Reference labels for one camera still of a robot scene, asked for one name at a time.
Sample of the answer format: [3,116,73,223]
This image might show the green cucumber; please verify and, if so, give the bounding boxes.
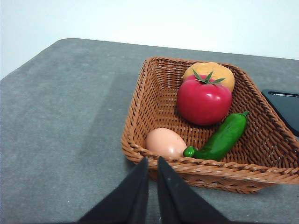
[183,111,249,161]

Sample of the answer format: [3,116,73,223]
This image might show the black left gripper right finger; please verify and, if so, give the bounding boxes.
[157,156,231,224]

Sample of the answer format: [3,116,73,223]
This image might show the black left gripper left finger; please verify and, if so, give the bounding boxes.
[78,156,150,224]

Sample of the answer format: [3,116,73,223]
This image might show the orange bread roll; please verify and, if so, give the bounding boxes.
[182,62,235,93]

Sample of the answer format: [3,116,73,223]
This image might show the black rectangular tray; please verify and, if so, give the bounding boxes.
[261,89,299,137]

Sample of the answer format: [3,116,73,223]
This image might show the brown wicker basket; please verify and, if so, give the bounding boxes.
[121,56,299,195]

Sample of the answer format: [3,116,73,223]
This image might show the beige egg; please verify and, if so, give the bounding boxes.
[145,127,188,160]

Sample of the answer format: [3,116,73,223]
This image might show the red tomato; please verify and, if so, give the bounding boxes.
[176,70,233,126]

